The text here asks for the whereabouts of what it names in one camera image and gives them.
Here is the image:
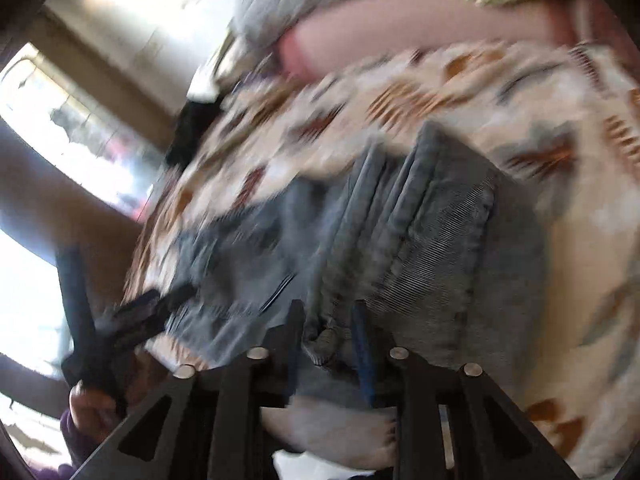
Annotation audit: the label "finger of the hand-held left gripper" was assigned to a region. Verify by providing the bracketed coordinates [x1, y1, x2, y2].
[112, 284, 197, 347]

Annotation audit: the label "cream pillow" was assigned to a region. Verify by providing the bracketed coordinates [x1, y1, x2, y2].
[187, 35, 261, 102]

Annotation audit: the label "blue denim pants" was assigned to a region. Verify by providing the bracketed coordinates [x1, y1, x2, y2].
[167, 120, 548, 411]

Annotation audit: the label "pink bolster cushion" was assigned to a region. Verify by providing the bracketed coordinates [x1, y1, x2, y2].
[275, 0, 591, 81]

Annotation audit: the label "person's left hand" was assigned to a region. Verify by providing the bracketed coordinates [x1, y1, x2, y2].
[70, 384, 128, 453]

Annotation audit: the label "black cloth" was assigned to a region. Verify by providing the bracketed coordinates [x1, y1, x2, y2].
[165, 99, 227, 171]

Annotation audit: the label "person's bare foot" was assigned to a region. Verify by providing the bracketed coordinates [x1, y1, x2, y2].
[260, 394, 401, 473]

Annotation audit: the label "pink padded headboard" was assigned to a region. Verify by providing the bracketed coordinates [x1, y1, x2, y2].
[552, 0, 640, 88]

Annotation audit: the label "person's left forearm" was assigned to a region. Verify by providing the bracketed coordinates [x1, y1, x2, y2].
[32, 407, 103, 480]

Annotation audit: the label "wooden door with stained glass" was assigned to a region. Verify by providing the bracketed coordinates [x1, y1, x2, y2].
[0, 10, 211, 281]

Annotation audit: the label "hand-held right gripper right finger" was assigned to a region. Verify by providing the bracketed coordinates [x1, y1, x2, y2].
[350, 301, 581, 480]

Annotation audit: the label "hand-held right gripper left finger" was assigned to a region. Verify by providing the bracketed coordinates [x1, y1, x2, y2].
[70, 300, 307, 480]

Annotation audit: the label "leaf print bedspread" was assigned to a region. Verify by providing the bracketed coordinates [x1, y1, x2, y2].
[122, 42, 640, 480]

